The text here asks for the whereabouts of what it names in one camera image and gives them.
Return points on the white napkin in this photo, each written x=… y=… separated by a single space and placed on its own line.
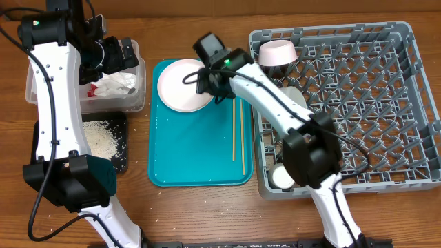
x=119 y=83

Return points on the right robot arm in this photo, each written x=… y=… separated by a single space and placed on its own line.
x=311 y=148

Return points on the pink bowl with rice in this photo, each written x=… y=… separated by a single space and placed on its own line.
x=276 y=53

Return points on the red foil wrapper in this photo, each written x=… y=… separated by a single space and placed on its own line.
x=91 y=91

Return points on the black waste tray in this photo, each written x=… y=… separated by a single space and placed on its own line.
x=67 y=148

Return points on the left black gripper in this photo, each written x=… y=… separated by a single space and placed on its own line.
x=116 y=61

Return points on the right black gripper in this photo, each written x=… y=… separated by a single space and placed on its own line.
x=204 y=87

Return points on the white cup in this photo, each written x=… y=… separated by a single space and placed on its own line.
x=279 y=177

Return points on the teal serving tray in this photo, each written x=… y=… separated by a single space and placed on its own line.
x=195 y=149

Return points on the pile of rice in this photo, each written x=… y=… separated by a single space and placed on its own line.
x=104 y=140

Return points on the clear plastic waste bin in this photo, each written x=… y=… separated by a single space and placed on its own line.
x=120 y=100

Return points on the pink round plate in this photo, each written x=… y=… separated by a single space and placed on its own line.
x=177 y=95

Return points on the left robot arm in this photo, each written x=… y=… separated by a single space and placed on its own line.
x=64 y=22

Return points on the grey-white bowl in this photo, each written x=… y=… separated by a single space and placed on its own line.
x=295 y=95

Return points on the grey dishwasher rack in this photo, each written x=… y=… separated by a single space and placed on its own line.
x=370 y=78

